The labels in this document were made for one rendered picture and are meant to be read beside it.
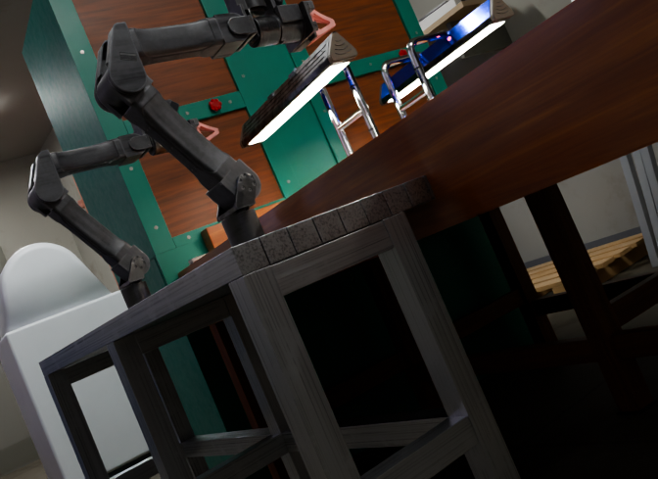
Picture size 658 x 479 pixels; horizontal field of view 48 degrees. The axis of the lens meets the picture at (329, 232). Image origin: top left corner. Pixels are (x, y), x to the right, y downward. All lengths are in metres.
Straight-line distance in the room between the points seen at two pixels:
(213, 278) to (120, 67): 0.43
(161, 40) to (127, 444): 3.23
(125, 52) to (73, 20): 1.23
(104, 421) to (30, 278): 0.88
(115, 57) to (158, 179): 1.13
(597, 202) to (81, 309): 3.01
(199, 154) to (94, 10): 1.34
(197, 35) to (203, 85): 1.17
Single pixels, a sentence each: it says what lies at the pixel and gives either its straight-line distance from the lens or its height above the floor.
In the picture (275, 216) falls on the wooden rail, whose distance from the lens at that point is 1.62.
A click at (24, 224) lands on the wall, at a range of 8.61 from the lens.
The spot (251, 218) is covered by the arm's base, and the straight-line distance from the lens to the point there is 1.29.
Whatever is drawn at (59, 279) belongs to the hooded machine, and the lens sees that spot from 4.39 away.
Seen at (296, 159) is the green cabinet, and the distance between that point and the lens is 2.58.
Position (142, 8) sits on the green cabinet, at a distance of 2.62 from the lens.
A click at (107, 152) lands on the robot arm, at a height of 1.07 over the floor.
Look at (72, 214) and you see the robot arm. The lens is 1.83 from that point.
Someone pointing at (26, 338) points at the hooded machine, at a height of 0.89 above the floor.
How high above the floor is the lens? 0.60
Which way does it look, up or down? 3 degrees up
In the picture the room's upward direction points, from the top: 23 degrees counter-clockwise
